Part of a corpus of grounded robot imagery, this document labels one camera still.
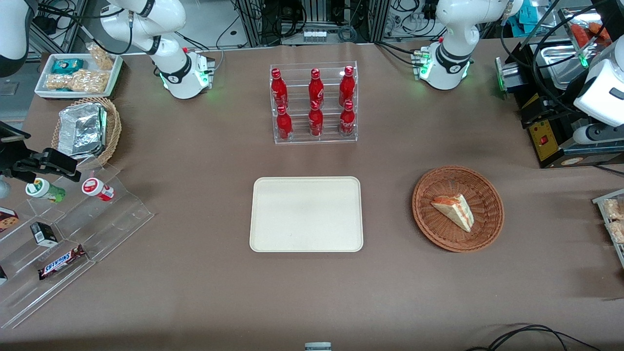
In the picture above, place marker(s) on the red cola bottle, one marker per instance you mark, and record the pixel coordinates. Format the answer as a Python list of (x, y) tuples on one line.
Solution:
[(347, 121), (316, 88), (315, 121), (279, 90), (346, 87), (284, 124)]

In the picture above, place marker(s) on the red snack can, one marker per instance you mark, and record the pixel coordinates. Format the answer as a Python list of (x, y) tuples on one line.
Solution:
[(96, 188)]

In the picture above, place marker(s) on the teal box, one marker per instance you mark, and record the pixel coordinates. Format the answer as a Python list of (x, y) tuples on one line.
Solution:
[(534, 13)]

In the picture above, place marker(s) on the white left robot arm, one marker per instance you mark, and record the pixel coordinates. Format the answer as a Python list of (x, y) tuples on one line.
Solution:
[(456, 29)]

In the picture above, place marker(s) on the brown cookie box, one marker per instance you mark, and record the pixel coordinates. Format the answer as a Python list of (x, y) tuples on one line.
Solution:
[(7, 220)]

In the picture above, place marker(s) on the metal pan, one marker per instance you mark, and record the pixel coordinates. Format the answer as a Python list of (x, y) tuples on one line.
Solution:
[(555, 61)]

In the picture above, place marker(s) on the clear acrylic bottle rack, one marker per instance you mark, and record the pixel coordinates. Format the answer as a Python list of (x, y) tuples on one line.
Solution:
[(298, 132)]

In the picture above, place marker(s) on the grey white device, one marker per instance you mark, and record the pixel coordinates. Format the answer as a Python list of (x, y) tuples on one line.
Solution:
[(318, 347)]

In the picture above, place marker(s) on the light wicker basket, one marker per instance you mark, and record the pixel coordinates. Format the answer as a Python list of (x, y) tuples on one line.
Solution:
[(115, 127)]

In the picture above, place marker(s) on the large clear peanut bag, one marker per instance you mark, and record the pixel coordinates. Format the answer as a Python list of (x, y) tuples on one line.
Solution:
[(80, 82)]

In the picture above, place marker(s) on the black food warmer cabinet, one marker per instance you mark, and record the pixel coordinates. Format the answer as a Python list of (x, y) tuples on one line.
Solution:
[(546, 141)]

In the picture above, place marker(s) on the brown wicker basket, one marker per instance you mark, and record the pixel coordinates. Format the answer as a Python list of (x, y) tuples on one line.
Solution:
[(487, 195)]

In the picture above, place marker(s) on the clear acrylic tiered stand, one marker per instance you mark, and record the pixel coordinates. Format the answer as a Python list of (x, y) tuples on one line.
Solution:
[(117, 214)]

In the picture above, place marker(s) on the small clear peanut bag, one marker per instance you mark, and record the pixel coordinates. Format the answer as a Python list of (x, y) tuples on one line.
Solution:
[(101, 57)]

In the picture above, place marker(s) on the Snickers chocolate bar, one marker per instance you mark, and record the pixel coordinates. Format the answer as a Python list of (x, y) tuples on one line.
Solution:
[(61, 262)]

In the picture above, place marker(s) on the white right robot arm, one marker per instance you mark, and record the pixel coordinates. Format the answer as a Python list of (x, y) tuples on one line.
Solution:
[(141, 24)]

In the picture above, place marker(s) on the triangular sandwich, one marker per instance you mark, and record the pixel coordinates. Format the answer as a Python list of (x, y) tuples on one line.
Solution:
[(456, 212)]

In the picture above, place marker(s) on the teal snack pack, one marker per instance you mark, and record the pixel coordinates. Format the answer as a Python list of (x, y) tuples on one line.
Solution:
[(67, 66)]

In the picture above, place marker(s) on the silver foil bag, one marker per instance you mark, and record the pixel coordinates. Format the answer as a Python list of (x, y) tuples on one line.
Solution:
[(82, 129)]

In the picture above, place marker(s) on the clear pack of crackers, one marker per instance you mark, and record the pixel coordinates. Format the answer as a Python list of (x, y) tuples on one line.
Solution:
[(615, 208), (617, 232)]

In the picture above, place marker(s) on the white tray with packs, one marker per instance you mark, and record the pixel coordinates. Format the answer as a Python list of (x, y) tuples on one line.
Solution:
[(602, 201)]

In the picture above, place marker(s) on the orange fried food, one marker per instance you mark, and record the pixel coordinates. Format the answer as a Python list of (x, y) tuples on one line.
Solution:
[(585, 33)]

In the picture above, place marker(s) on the small black box with barcode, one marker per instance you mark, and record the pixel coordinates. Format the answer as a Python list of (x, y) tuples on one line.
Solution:
[(44, 234)]

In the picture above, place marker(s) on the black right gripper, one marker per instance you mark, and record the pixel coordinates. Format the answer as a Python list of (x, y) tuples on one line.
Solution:
[(14, 160)]

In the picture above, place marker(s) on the green snack can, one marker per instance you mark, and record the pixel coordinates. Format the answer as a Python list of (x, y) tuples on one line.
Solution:
[(45, 190)]

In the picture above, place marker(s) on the plain black box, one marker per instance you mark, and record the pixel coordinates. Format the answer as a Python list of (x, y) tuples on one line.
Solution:
[(2, 276)]

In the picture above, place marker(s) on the white snack tray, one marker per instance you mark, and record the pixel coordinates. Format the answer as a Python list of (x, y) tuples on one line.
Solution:
[(117, 73)]

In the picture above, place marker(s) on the cream rectangular tray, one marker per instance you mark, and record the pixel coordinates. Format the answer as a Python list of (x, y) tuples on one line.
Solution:
[(306, 214)]

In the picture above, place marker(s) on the aluminium profile frame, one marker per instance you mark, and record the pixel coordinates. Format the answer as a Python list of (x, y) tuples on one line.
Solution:
[(252, 22)]

